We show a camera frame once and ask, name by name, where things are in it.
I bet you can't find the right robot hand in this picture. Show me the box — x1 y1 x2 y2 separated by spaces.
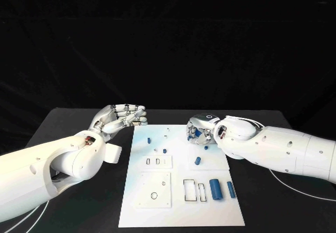
186 113 220 146

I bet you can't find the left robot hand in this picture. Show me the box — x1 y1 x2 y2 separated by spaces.
88 104 148 144

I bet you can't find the blue gear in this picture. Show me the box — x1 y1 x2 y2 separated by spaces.
187 128 203 141

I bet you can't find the white task board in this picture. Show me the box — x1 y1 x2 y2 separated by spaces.
118 124 245 228

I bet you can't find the thick blue cylinder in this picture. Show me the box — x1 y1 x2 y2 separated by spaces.
209 179 223 200

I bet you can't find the thin long blue cylinder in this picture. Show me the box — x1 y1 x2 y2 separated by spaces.
226 181 236 199

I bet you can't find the white cable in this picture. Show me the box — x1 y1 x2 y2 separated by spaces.
266 168 336 202
0 203 44 233
24 200 50 233
225 115 264 130

